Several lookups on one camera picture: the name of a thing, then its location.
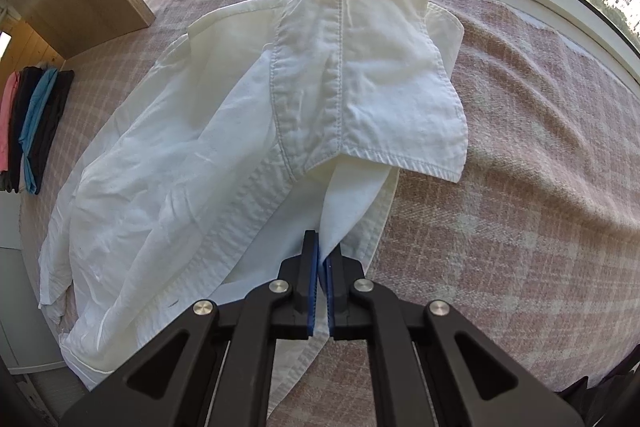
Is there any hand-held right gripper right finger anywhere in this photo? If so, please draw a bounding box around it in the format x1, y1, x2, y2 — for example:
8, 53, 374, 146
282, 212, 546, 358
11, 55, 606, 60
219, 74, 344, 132
323, 243, 584, 427

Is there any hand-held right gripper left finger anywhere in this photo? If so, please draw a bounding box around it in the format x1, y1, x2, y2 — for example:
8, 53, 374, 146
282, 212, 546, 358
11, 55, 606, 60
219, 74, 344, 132
60, 230, 319, 427

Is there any white shirt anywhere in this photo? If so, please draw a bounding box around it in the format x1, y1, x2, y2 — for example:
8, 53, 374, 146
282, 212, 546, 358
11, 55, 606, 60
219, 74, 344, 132
37, 0, 469, 423

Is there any pink plaid blanket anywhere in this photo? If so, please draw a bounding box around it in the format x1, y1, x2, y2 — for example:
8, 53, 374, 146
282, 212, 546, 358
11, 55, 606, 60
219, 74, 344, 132
20, 0, 640, 427

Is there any white cabinet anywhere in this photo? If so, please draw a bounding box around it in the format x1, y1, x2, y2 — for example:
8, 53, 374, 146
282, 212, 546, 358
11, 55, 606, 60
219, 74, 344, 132
0, 194, 68, 375

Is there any dark cloth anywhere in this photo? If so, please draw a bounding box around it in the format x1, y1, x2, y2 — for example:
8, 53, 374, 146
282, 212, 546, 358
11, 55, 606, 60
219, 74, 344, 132
554, 357, 640, 427

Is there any black folded garment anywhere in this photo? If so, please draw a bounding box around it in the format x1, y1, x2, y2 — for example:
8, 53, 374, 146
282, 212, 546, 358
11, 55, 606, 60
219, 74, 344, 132
30, 70, 76, 188
7, 66, 44, 194

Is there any blue folded garment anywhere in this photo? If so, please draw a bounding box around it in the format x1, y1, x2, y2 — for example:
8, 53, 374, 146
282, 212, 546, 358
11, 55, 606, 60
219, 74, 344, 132
19, 68, 60, 196

